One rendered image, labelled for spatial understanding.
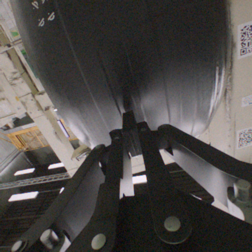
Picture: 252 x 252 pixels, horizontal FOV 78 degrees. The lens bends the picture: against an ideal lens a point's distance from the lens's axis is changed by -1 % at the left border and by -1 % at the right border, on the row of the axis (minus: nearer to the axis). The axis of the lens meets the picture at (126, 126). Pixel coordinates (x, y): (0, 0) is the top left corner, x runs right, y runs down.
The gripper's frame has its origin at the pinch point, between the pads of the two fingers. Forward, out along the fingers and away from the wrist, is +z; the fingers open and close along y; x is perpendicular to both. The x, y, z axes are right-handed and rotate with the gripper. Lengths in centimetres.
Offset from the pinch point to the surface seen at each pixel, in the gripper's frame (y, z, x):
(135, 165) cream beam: -9, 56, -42
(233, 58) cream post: 27.5, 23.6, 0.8
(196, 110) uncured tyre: 9.9, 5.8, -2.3
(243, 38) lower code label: 29.8, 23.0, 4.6
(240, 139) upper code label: 29.8, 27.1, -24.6
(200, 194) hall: 166, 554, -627
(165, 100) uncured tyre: 5.4, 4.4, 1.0
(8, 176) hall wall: -1009, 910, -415
